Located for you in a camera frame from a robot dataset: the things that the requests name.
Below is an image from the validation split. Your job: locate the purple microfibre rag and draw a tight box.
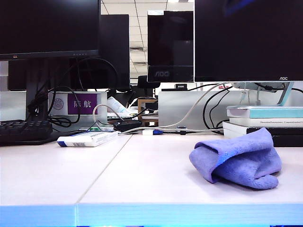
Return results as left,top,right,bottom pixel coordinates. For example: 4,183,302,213
189,127,283,191

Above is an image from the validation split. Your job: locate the wooden desk riser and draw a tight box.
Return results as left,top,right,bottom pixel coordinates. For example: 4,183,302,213
137,99,159,127

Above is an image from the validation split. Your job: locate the silver upright panel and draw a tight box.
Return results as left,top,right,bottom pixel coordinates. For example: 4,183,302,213
158,91,240,130

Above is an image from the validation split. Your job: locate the white tube teal print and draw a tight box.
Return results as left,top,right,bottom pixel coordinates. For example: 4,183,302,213
107,96,130,115

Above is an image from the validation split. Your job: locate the silver blister pack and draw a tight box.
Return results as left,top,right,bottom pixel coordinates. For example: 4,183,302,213
80,127,115,133

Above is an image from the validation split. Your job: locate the purple sign acrylic holder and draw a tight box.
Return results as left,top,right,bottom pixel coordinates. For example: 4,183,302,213
48,91,108,117

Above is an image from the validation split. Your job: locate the white blue medicine box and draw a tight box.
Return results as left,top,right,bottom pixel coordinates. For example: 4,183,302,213
57,131,119,148

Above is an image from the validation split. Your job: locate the black AOC monitor silver stand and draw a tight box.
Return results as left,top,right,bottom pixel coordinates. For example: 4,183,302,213
147,10,195,83

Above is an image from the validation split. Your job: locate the plain black monitor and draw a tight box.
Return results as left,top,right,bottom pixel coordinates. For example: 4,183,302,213
98,14,131,90

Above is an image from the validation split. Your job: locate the teal book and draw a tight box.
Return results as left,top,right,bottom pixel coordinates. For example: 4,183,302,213
226,105,303,120

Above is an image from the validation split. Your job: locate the white neuroscience book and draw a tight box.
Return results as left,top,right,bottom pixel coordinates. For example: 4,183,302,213
229,117,303,129

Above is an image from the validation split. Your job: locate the white framed AOC monitor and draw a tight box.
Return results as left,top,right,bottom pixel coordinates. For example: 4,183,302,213
194,0,303,106

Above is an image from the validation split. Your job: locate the black keyboard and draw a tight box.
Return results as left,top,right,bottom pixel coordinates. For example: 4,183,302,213
0,119,53,146

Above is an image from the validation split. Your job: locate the black monitor on dark stand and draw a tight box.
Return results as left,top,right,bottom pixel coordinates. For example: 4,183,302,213
0,0,101,122

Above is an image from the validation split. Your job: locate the long grey monitor cable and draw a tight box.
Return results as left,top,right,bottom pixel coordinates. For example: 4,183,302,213
163,82,229,133

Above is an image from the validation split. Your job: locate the thin grey cable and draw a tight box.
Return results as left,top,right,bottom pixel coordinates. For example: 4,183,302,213
163,128,224,133

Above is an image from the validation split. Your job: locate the black monitor cable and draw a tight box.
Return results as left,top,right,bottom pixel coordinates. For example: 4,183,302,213
203,87,234,133
209,89,232,133

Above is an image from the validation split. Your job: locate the grey looped cable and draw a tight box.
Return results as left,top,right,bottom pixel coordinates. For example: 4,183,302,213
93,104,144,136

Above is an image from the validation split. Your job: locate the black tangled cable bundle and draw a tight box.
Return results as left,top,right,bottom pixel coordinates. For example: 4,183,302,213
27,59,82,133

